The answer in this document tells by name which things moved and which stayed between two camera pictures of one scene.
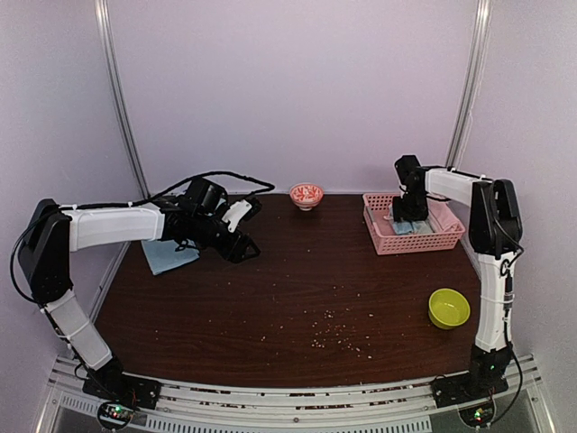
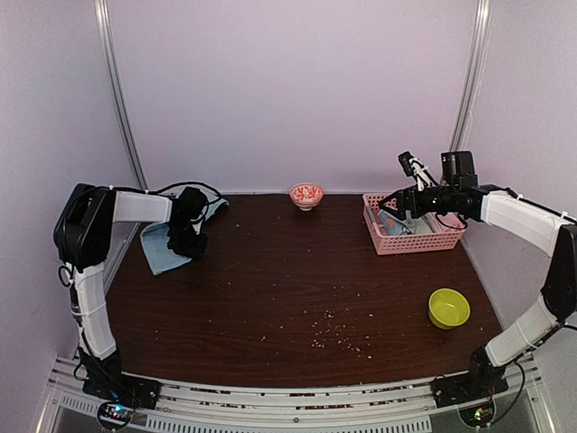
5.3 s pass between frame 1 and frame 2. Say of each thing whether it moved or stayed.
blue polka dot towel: moved
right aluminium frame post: stayed
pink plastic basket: stayed
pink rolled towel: stayed
